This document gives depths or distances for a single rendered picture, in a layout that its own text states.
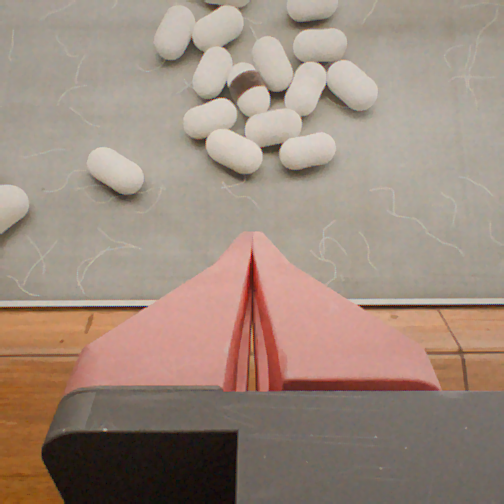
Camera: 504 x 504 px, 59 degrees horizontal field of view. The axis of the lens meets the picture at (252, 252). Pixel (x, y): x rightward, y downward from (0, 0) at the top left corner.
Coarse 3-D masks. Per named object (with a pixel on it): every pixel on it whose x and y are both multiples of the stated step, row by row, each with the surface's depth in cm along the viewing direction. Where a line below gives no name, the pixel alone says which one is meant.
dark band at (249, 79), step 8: (248, 72) 25; (256, 72) 25; (232, 80) 25; (240, 80) 25; (248, 80) 25; (256, 80) 25; (232, 88) 25; (240, 88) 25; (248, 88) 25; (240, 96) 25
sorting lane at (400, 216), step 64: (0, 0) 28; (64, 0) 28; (128, 0) 28; (192, 0) 28; (256, 0) 28; (384, 0) 28; (448, 0) 28; (0, 64) 27; (64, 64) 27; (128, 64) 27; (192, 64) 27; (320, 64) 27; (384, 64) 27; (448, 64) 27; (0, 128) 26; (64, 128) 26; (128, 128) 26; (320, 128) 26; (384, 128) 26; (448, 128) 26; (64, 192) 25; (192, 192) 25; (256, 192) 25; (320, 192) 25; (384, 192) 25; (448, 192) 25; (0, 256) 24; (64, 256) 24; (128, 256) 24; (192, 256) 24; (320, 256) 24; (384, 256) 24; (448, 256) 24
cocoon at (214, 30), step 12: (216, 12) 26; (228, 12) 26; (204, 24) 26; (216, 24) 26; (228, 24) 26; (240, 24) 26; (192, 36) 26; (204, 36) 26; (216, 36) 26; (228, 36) 26; (204, 48) 26
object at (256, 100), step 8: (240, 64) 25; (248, 64) 25; (232, 72) 25; (240, 72) 25; (256, 88) 25; (264, 88) 25; (248, 96) 25; (256, 96) 25; (264, 96) 25; (240, 104) 25; (248, 104) 25; (256, 104) 25; (264, 104) 25; (248, 112) 25; (256, 112) 25
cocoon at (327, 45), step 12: (300, 36) 26; (312, 36) 26; (324, 36) 26; (336, 36) 26; (300, 48) 26; (312, 48) 26; (324, 48) 26; (336, 48) 26; (312, 60) 26; (324, 60) 27
